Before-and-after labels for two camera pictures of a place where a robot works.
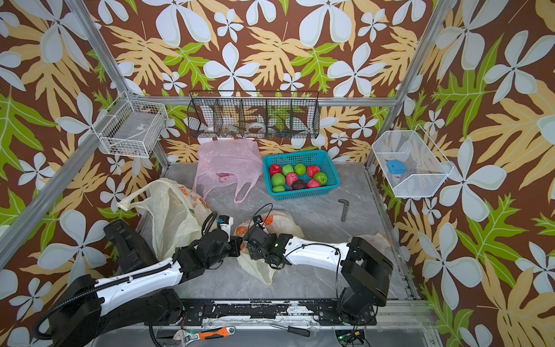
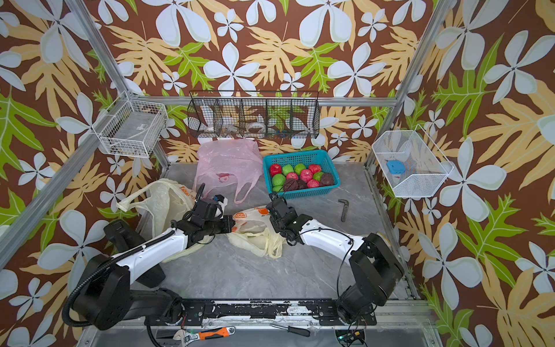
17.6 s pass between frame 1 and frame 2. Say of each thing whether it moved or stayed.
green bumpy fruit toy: stayed
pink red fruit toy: stayed
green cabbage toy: stayed
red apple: stayed
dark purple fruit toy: moved
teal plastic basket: stayed
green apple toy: stayed
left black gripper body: moved
